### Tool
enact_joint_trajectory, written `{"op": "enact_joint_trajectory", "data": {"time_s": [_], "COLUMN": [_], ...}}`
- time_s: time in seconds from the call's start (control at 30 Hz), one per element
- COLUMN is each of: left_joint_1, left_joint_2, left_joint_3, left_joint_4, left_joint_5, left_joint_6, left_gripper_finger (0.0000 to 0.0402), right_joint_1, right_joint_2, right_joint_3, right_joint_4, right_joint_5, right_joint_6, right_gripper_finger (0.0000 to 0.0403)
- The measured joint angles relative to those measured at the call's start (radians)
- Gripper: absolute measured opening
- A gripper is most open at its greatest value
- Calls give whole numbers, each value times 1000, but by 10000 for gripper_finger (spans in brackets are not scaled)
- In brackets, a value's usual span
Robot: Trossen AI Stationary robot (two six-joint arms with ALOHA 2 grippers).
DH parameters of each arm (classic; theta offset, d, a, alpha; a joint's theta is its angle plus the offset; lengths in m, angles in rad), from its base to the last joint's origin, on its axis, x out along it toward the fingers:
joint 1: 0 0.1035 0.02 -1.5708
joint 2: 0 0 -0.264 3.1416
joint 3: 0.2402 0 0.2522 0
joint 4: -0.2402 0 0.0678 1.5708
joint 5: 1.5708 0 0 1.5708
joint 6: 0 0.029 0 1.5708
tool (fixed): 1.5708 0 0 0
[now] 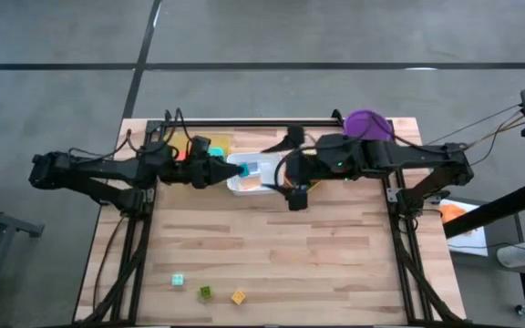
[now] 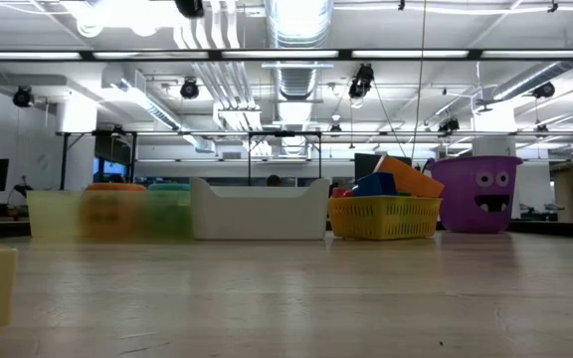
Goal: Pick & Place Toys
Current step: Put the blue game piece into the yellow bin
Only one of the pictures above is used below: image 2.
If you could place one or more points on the orange foam die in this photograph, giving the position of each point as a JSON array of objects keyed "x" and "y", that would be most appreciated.
[{"x": 115, "y": 209}]

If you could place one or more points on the silver ceiling duct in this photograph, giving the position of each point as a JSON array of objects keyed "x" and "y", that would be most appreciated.
[{"x": 299, "y": 30}]

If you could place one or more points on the black background workstation frame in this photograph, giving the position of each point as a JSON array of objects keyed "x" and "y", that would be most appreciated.
[{"x": 284, "y": 133}]

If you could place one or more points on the black background robot arm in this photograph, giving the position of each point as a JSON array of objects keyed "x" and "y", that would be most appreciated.
[{"x": 22, "y": 190}]

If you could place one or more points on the yellow translucent plastic bin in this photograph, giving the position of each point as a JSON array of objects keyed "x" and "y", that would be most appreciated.
[{"x": 53, "y": 214}]

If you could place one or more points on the blue toy block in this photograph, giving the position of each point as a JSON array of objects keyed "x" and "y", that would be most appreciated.
[{"x": 375, "y": 185}]

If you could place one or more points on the black ceiling spotlight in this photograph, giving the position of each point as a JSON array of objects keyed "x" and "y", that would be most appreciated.
[
  {"x": 544, "y": 89},
  {"x": 361, "y": 82},
  {"x": 448, "y": 124},
  {"x": 23, "y": 96},
  {"x": 190, "y": 88}
]

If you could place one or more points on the purple monster face bucket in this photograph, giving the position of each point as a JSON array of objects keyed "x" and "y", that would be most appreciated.
[{"x": 465, "y": 209}]

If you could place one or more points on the orange long toy block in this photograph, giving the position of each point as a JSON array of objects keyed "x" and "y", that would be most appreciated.
[{"x": 408, "y": 179}]

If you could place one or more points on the white plastic bin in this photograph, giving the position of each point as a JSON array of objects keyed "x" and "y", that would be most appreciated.
[{"x": 259, "y": 214}]

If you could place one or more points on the yellow mesh basket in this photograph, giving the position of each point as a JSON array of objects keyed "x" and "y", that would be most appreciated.
[{"x": 383, "y": 219}]

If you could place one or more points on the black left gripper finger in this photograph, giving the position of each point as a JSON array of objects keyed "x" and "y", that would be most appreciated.
[{"x": 189, "y": 7}]

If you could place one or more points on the teal foam die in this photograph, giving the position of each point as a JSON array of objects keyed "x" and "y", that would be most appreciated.
[{"x": 169, "y": 209}]

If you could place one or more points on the person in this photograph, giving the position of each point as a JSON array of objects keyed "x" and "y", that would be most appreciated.
[{"x": 273, "y": 180}]

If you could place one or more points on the blue lit display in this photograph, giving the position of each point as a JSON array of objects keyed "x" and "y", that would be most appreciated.
[{"x": 112, "y": 169}]

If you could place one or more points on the black computer monitor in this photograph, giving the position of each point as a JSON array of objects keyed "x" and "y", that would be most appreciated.
[{"x": 364, "y": 166}]

